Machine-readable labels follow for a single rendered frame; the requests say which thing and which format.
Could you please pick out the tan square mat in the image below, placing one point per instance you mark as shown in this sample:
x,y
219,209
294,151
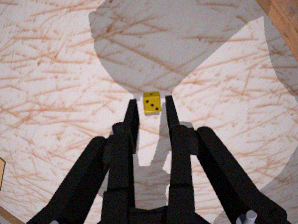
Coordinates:
x,y
2,165

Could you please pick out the yellow die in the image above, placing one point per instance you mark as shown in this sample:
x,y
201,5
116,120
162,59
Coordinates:
x,y
152,102

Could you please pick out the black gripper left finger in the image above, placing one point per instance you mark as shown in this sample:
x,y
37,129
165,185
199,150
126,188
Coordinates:
x,y
73,199

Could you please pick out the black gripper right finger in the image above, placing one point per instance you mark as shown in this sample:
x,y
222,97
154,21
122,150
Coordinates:
x,y
242,202

